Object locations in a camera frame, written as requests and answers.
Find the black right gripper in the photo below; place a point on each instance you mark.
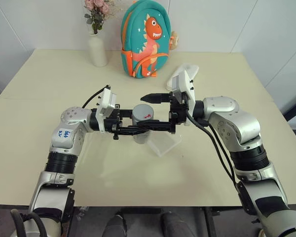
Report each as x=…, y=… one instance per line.
x=177, y=111

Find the translucent white jar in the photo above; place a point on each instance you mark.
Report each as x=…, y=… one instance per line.
x=141, y=138

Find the pink flower bouquet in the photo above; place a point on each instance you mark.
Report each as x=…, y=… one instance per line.
x=97, y=12

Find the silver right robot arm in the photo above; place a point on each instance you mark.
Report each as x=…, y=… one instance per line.
x=239, y=123

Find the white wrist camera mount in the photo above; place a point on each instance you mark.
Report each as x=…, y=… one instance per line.
x=108, y=101
x=185, y=76

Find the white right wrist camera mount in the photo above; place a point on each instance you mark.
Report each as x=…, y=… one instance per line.
x=185, y=76

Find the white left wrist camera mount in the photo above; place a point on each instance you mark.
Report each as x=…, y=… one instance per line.
x=108, y=101

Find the white vase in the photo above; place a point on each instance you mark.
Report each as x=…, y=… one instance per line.
x=98, y=51

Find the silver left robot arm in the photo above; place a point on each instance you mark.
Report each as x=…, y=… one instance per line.
x=66, y=138

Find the grey cylindrical cup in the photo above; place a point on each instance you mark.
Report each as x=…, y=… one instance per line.
x=143, y=113

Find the dark rounded shape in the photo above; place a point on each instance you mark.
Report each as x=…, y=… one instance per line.
x=114, y=225

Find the clear plastic box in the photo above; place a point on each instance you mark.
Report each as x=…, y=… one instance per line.
x=165, y=144

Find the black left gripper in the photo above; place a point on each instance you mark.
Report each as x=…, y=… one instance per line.
x=116, y=122

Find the teal dinosaur backpack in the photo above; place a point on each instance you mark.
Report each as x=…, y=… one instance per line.
x=145, y=42

